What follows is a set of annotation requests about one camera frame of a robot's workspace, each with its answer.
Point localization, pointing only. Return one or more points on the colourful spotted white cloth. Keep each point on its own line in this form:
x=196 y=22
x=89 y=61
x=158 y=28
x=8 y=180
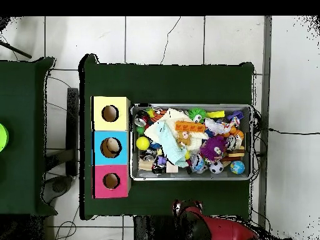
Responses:
x=217 y=126

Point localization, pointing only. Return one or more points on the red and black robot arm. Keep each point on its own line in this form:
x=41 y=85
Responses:
x=225 y=230

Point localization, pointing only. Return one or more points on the wooden box with three holes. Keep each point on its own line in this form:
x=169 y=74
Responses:
x=110 y=125

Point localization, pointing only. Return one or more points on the light blue waffle cloth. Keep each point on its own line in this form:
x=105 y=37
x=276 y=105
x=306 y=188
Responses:
x=170 y=145

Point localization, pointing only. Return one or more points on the yellow ball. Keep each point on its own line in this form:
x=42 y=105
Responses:
x=143 y=143

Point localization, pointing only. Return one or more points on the cream waffle cloth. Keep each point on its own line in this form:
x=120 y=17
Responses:
x=175 y=116

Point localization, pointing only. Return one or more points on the small brown plush toy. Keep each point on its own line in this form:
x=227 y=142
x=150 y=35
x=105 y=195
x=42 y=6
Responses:
x=184 y=138

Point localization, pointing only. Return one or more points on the long orange toy brick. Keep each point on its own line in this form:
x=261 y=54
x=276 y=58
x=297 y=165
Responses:
x=190 y=127

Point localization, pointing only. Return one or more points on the green puffer toy with eyes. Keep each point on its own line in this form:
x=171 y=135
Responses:
x=197 y=115

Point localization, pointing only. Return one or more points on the dark green table cloth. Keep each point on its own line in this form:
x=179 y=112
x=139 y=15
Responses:
x=22 y=100
x=162 y=82

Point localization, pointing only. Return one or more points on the purple spiky rubber toy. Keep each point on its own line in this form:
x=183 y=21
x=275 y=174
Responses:
x=212 y=147

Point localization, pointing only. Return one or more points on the yellow foam wedge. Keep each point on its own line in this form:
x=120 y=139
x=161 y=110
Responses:
x=215 y=114

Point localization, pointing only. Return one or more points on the small soccer ball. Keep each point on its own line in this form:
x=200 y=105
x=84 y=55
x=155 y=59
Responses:
x=216 y=167

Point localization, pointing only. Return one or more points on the small globe ball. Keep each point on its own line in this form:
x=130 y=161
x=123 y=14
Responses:
x=237 y=167

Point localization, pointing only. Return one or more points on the grey stand base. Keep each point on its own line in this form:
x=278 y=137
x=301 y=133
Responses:
x=58 y=186

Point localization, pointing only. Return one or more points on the lime green round object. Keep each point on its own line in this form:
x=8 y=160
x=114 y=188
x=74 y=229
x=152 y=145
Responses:
x=3 y=137

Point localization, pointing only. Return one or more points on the black rod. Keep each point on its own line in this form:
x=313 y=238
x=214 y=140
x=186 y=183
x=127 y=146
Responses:
x=15 y=49

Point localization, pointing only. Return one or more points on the black stand frame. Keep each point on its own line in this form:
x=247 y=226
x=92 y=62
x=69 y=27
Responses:
x=72 y=125

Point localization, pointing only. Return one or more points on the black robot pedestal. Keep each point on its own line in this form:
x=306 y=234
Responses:
x=152 y=230

